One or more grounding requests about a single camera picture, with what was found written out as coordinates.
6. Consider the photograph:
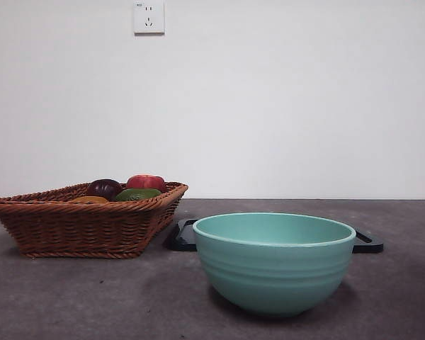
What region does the dark green tray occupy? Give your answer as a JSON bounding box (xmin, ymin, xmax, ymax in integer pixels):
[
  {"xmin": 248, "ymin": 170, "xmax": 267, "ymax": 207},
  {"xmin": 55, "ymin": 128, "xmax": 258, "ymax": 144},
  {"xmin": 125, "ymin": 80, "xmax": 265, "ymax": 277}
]
[{"xmin": 166, "ymin": 218, "xmax": 385, "ymax": 254}]

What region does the red apple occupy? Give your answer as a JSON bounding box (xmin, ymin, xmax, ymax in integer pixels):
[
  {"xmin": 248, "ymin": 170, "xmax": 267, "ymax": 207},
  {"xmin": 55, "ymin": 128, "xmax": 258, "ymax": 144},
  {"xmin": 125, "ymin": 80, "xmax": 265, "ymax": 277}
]
[{"xmin": 126, "ymin": 174, "xmax": 166, "ymax": 192}]

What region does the white wall socket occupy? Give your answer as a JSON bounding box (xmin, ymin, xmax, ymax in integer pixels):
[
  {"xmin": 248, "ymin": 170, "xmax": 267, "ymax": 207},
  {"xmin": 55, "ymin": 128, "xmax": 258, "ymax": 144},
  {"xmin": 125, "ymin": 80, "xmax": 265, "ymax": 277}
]
[{"xmin": 133, "ymin": 0, "xmax": 166, "ymax": 35}]

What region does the green fruit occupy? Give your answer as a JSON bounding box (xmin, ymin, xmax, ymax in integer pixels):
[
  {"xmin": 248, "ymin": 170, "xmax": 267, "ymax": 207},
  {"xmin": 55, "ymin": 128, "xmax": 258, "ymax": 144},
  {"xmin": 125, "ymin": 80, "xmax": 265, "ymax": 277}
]
[{"xmin": 113, "ymin": 187, "xmax": 163, "ymax": 202}]

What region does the teal bowl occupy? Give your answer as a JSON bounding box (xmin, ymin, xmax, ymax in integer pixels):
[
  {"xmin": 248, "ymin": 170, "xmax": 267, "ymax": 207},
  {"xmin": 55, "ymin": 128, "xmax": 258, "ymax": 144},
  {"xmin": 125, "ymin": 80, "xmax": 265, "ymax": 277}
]
[{"xmin": 192, "ymin": 212, "xmax": 357, "ymax": 318}]

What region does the dark purple fruit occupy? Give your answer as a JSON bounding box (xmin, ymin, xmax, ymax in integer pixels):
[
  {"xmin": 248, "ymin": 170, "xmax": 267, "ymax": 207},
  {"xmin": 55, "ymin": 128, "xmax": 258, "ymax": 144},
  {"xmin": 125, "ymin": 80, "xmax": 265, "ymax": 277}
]
[{"xmin": 86, "ymin": 178, "xmax": 123, "ymax": 199}]

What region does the brown wicker basket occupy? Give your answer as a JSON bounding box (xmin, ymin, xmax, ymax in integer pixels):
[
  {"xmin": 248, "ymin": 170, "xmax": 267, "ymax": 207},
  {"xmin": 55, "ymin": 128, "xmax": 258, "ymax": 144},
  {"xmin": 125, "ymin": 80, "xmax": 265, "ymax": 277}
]
[{"xmin": 0, "ymin": 181, "xmax": 189, "ymax": 259}]

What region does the yellow-brown kiwi fruit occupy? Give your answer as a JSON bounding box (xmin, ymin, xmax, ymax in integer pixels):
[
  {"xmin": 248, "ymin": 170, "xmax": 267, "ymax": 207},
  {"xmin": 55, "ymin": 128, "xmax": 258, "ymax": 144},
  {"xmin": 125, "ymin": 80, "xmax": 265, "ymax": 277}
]
[{"xmin": 70, "ymin": 195, "xmax": 109, "ymax": 203}]

